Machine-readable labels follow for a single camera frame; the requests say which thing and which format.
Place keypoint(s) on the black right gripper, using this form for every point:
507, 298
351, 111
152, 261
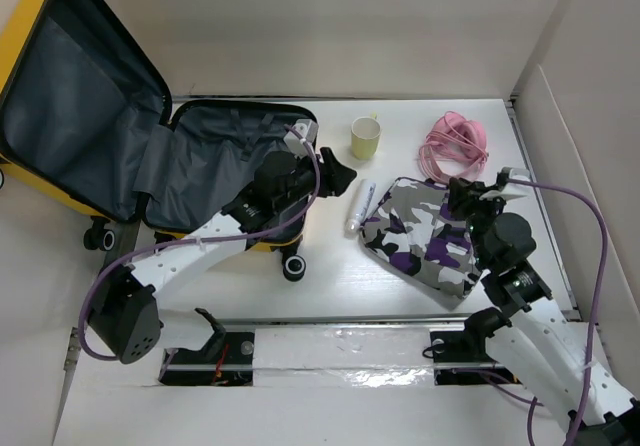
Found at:
464, 194

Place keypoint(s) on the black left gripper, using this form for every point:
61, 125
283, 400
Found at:
332, 176

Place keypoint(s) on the pink headphones with cable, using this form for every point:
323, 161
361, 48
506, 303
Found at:
454, 138

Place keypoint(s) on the pale yellow mug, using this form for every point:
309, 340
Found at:
365, 137

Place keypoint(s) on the white toothpaste tube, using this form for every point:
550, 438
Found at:
359, 206

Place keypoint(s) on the purple camouflage pouch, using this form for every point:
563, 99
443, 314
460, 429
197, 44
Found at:
412, 230

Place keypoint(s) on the yellow hard-shell suitcase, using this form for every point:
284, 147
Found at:
88, 119

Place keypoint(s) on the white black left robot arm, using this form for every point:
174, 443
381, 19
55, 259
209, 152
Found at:
120, 319

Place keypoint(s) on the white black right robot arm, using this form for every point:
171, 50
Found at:
524, 329

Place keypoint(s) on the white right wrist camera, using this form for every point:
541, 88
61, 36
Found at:
513, 183

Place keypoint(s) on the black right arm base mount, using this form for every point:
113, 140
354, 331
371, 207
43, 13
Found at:
460, 357

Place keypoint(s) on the aluminium mounting rail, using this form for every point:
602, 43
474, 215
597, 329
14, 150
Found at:
339, 347

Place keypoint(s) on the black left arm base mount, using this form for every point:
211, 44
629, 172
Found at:
210, 351

